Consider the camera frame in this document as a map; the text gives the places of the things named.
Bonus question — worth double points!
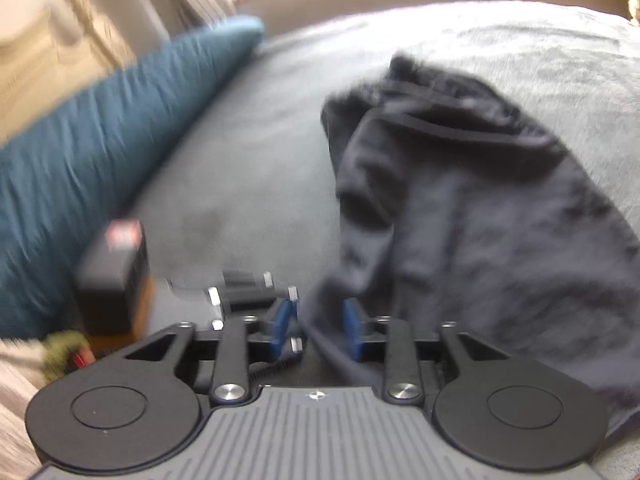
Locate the teal pillow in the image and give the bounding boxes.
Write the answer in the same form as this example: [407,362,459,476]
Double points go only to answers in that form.
[0,14,266,341]

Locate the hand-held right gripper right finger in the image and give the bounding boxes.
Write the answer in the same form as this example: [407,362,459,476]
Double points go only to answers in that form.
[341,299,513,405]

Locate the person's left forearm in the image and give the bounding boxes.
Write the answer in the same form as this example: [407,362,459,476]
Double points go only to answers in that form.
[0,330,93,480]

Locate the grey bed blanket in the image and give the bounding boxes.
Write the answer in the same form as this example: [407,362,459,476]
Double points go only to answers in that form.
[130,0,640,480]

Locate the dark grey pants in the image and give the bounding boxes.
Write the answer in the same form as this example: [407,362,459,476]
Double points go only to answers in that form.
[300,55,640,436]

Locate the beige carved headboard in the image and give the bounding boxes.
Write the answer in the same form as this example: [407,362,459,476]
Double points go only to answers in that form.
[0,0,136,143]

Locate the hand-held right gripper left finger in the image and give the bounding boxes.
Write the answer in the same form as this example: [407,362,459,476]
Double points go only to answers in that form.
[122,300,297,407]

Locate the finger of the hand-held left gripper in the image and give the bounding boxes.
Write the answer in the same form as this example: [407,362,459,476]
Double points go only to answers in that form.
[167,269,301,321]

